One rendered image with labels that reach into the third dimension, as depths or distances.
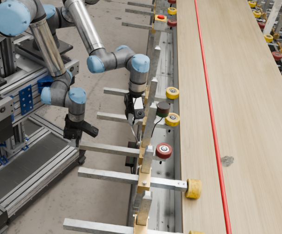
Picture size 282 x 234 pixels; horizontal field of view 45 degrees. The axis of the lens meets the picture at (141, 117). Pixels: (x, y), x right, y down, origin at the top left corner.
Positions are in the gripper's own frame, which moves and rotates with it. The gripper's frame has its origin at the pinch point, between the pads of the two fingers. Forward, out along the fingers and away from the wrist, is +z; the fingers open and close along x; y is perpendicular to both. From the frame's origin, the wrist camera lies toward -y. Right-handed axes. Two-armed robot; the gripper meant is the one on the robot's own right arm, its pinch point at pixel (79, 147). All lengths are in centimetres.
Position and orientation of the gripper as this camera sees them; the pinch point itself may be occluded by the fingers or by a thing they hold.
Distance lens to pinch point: 173.0
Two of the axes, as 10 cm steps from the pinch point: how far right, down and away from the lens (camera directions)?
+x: -0.7, 6.4, -7.6
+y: -9.8, -1.7, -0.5
